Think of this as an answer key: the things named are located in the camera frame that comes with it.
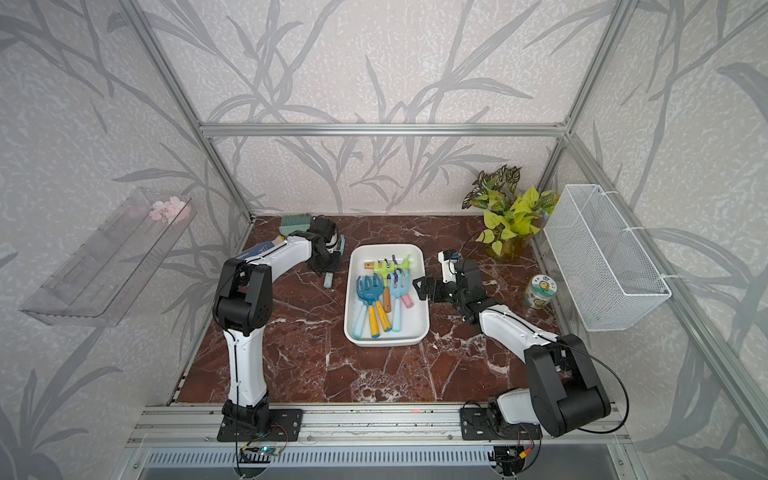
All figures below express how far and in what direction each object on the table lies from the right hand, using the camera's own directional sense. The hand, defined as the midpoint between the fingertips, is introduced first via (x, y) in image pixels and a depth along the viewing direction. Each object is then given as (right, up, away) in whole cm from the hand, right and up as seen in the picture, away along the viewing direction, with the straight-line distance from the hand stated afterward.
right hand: (426, 280), depth 89 cm
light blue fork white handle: (-29, +9, +16) cm, 35 cm away
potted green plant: (+26, +19, 0) cm, 32 cm away
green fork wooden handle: (-13, +1, +13) cm, 18 cm away
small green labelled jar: (+35, -4, +2) cm, 35 cm away
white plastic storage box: (-3, -13, +3) cm, 14 cm away
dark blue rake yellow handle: (-16, -5, +8) cm, 18 cm away
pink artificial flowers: (-66, +19, -13) cm, 70 cm away
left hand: (-31, +3, +14) cm, 34 cm away
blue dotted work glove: (-62, +8, +20) cm, 65 cm away
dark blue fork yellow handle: (-21, -3, +9) cm, 23 cm away
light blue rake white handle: (-9, -4, +7) cm, 12 cm away
